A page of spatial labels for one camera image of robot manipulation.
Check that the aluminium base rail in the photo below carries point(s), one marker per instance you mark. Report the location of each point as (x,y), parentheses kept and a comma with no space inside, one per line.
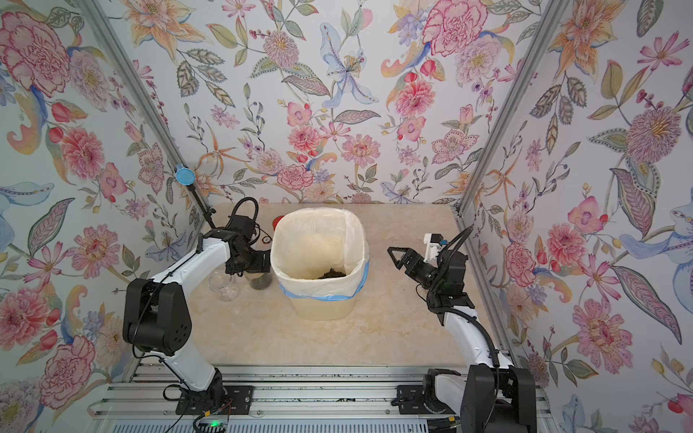
(323,391)

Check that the aluminium corner post right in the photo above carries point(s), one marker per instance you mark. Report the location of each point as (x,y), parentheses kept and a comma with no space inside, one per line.
(549,23)

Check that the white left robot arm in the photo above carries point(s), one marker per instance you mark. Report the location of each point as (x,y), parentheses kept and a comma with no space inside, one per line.
(157,322)

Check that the black round-base stand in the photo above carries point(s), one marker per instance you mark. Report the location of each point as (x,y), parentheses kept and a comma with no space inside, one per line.
(188,179)

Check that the cream trash bin with liner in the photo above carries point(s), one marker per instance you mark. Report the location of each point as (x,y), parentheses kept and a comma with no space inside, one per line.
(321,260)

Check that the beige lid tea jar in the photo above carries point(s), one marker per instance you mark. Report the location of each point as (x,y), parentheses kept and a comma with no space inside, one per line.
(259,281)

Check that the aluminium corner post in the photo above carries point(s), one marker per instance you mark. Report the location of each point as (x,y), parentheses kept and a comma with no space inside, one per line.
(96,18)
(549,23)

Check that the aluminium corner post left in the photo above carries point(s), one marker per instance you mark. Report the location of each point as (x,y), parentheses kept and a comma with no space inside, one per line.
(96,18)

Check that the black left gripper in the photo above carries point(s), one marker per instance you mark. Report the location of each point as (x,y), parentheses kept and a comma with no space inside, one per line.
(259,264)

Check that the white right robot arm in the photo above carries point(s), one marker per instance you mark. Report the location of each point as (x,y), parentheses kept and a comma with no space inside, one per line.
(494,395)

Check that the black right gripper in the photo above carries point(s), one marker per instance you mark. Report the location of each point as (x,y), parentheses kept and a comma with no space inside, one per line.
(410,259)

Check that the clear glass tea jar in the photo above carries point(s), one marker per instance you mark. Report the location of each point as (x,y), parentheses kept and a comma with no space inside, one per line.
(223,285)

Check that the red lid tea jar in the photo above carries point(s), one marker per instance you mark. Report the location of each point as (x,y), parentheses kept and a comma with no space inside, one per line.
(276,221)

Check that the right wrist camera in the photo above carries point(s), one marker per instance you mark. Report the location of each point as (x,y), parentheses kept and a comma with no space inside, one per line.
(434,244)

